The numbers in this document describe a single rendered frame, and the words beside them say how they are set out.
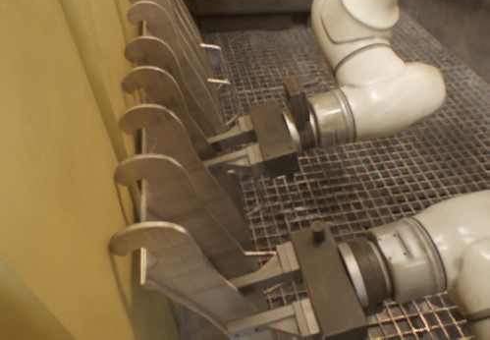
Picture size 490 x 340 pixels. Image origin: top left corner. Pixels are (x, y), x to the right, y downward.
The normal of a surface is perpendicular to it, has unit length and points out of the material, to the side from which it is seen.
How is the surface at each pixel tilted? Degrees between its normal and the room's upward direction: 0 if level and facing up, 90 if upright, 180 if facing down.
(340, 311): 13
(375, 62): 24
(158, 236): 90
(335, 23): 75
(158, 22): 90
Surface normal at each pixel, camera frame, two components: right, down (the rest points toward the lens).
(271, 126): -0.22, -0.66
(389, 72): -0.11, -0.45
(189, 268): 0.18, 0.69
